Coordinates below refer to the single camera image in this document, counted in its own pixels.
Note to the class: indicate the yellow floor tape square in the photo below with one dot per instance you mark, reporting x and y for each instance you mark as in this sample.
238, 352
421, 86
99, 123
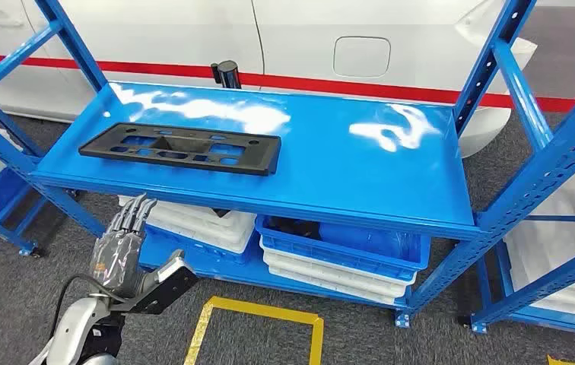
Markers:
262, 308
559, 361

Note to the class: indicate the black stanchion post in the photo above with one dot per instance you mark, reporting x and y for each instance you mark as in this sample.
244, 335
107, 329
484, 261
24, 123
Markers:
228, 74

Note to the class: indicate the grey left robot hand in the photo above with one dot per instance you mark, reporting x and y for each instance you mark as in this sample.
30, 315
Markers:
118, 257

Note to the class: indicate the blue plastic bin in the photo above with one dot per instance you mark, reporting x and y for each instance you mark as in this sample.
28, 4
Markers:
338, 254
181, 247

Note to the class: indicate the black plastic frame part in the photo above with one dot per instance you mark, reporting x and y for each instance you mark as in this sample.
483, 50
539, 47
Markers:
267, 156

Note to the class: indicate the red barrier belt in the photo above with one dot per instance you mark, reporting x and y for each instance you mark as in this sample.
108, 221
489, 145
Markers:
317, 83

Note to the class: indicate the white car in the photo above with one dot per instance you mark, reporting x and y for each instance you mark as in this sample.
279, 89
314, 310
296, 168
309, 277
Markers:
166, 30

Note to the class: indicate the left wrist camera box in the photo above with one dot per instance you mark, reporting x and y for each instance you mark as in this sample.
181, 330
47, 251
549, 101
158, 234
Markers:
166, 289

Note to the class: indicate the blue metal shelf rack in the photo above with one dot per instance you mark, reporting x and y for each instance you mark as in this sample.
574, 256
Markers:
544, 284
5, 194
317, 166

